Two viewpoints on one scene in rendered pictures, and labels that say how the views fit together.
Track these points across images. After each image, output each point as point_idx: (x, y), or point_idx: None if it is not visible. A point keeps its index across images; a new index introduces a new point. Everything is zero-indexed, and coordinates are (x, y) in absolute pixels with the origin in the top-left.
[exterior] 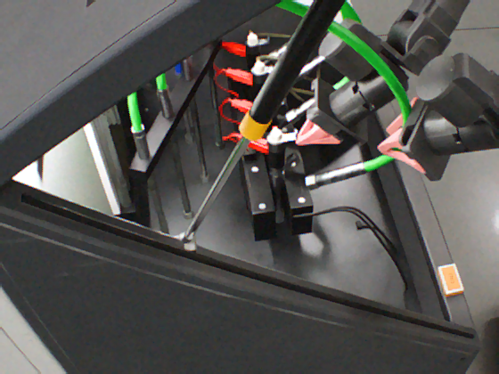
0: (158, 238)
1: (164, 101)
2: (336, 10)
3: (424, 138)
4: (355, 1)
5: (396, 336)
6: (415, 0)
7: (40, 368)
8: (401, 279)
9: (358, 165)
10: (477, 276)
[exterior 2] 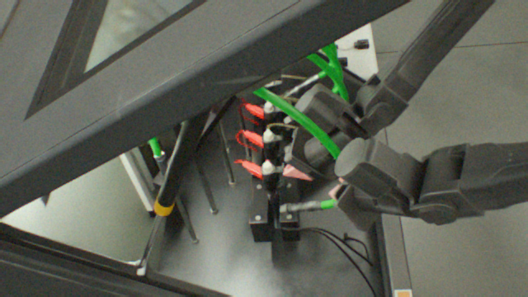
0: (115, 265)
1: None
2: (192, 144)
3: (354, 196)
4: (420, 14)
5: None
6: (383, 67)
7: None
8: (374, 289)
9: (317, 203)
10: (497, 282)
